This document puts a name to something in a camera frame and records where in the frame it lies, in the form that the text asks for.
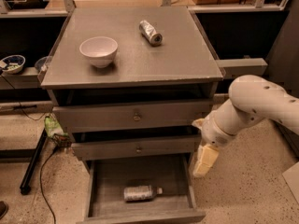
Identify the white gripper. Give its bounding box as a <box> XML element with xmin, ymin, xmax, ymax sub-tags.
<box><xmin>192</xmin><ymin>111</ymin><xmax>235</xmax><ymax>177</ymax></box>

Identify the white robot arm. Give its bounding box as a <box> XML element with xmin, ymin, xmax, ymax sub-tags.
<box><xmin>192</xmin><ymin>75</ymin><xmax>299</xmax><ymax>177</ymax></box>

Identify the top grey drawer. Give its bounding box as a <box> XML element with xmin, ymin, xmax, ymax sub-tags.
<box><xmin>53</xmin><ymin>100</ymin><xmax>212</xmax><ymax>133</ymax></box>

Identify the bottom grey open drawer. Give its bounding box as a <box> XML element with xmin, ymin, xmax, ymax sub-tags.
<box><xmin>77</xmin><ymin>154</ymin><xmax>206</xmax><ymax>224</ymax></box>

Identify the grey wooden drawer cabinet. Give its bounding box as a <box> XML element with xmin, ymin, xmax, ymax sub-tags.
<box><xmin>39</xmin><ymin>6</ymin><xmax>225</xmax><ymax>224</ymax></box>

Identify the middle grey drawer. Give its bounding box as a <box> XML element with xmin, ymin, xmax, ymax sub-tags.
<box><xmin>72</xmin><ymin>134</ymin><xmax>201</xmax><ymax>161</ymax></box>

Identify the grey side shelf beam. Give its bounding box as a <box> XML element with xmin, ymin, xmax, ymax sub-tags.
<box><xmin>216</xmin><ymin>58</ymin><xmax>268</xmax><ymax>79</ymax></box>

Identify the white floor board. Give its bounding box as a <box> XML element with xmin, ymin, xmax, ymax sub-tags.
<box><xmin>282</xmin><ymin>162</ymin><xmax>299</xmax><ymax>203</ymax></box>

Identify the silver metal can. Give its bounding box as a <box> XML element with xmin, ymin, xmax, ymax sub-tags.
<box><xmin>139</xmin><ymin>20</ymin><xmax>163</xmax><ymax>46</ymax></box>

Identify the white ceramic bowl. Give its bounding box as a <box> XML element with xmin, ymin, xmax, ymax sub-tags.
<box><xmin>79</xmin><ymin>36</ymin><xmax>119</xmax><ymax>68</ymax></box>

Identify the green snack bag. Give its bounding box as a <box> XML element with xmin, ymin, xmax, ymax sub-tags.
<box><xmin>44</xmin><ymin>116</ymin><xmax>69</xmax><ymax>142</ymax></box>

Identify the small glass bowl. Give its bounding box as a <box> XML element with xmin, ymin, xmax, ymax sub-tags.
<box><xmin>35</xmin><ymin>56</ymin><xmax>52</xmax><ymax>72</ymax></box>

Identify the black metal table leg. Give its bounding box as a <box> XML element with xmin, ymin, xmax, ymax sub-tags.
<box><xmin>20</xmin><ymin>130</ymin><xmax>47</xmax><ymax>195</ymax></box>

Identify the grey left low shelf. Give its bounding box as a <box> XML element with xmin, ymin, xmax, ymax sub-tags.
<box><xmin>0</xmin><ymin>67</ymin><xmax>40</xmax><ymax>90</ymax></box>

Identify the blue patterned bowl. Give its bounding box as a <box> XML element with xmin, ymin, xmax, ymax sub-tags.
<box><xmin>0</xmin><ymin>55</ymin><xmax>26</xmax><ymax>74</ymax></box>

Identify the dark shoe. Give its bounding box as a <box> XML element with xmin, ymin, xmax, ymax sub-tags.
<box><xmin>0</xmin><ymin>201</ymin><xmax>8</xmax><ymax>219</ymax></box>

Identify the black floor cable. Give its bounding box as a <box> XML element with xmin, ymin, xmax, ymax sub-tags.
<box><xmin>38</xmin><ymin>145</ymin><xmax>60</xmax><ymax>224</ymax></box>

